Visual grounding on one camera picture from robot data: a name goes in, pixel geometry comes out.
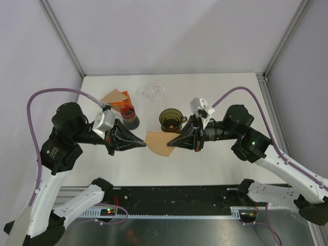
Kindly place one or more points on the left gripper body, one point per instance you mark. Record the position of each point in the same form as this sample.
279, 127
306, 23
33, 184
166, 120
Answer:
88, 135

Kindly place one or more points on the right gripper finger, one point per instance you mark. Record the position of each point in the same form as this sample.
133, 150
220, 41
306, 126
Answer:
184, 141
191, 129

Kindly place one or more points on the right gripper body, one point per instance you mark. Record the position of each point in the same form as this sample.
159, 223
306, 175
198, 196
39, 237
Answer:
213, 130

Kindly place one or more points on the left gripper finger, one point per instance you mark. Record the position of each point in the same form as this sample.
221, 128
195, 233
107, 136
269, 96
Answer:
123, 145
122, 134

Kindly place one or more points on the dark green dripper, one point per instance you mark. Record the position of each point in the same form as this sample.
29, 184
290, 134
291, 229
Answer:
171, 120

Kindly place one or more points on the orange coffee filter box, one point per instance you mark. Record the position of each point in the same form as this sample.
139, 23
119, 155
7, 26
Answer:
125, 102

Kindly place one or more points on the brown paper coffee filter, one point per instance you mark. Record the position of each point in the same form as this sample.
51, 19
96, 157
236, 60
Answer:
157, 142

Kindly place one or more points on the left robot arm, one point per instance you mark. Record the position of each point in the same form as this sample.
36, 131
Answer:
43, 224

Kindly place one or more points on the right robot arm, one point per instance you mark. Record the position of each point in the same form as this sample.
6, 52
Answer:
306, 192

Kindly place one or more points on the clear glass dripper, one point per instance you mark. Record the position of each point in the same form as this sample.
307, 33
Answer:
153, 91

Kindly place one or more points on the black red carafe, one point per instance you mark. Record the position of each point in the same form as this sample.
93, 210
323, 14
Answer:
129, 117

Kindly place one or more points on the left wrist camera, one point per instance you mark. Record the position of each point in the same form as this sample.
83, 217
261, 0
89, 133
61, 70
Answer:
104, 122

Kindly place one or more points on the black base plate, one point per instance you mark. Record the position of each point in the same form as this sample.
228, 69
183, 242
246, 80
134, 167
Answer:
184, 198

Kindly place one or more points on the grey cable duct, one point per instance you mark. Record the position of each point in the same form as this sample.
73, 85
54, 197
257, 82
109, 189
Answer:
232, 213

